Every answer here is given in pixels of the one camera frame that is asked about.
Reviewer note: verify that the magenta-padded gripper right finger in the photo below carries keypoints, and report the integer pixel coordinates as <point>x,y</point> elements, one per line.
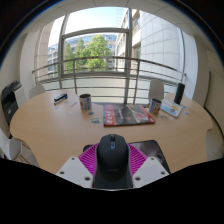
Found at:
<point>150,171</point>

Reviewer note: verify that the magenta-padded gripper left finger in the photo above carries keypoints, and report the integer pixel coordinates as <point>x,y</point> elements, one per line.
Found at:
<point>75,171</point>

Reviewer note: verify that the black computer mouse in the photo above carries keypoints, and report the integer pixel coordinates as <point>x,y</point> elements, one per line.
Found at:
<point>112,163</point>

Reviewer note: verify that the black printed mouse pad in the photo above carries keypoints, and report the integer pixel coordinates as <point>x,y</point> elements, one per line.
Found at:
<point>151,148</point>

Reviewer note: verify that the red magazine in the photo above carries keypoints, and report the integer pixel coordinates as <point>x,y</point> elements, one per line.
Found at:
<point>128,115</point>

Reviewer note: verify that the blue and white mug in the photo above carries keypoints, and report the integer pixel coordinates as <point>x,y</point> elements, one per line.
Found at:
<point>155,106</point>

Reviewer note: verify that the white and blue booklet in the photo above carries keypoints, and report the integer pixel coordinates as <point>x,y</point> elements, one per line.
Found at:
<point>171,107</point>

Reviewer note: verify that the white chair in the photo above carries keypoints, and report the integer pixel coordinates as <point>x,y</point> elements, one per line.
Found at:
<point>156,89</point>
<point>36,91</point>
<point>11,146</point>

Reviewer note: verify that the white mug with red print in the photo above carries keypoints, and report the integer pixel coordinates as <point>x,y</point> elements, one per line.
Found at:
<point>85,101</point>

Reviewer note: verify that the blue marker pen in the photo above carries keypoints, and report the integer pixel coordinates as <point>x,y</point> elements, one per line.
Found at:
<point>61,101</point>

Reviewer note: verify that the black cylindrical speaker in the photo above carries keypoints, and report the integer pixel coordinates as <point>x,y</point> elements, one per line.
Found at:
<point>179,93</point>

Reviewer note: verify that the black office printer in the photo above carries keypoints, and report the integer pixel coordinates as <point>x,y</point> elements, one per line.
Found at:
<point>9,101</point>

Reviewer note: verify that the metal balcony railing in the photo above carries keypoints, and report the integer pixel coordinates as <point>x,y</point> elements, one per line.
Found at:
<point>100,58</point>

